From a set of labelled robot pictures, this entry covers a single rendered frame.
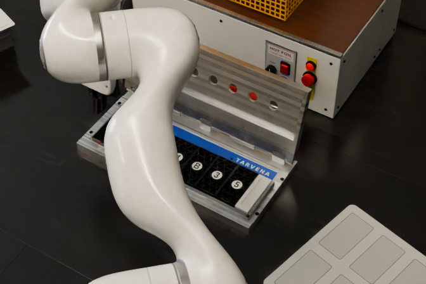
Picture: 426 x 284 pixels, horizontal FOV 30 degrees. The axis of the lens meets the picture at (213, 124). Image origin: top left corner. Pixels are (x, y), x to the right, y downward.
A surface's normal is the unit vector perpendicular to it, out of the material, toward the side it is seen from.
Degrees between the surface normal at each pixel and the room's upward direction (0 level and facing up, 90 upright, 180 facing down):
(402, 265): 0
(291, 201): 0
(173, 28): 22
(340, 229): 0
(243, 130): 74
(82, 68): 85
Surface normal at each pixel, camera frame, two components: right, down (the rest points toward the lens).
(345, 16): -0.02, -0.68
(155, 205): -0.22, -0.04
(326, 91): -0.54, 0.63
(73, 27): 0.12, -0.40
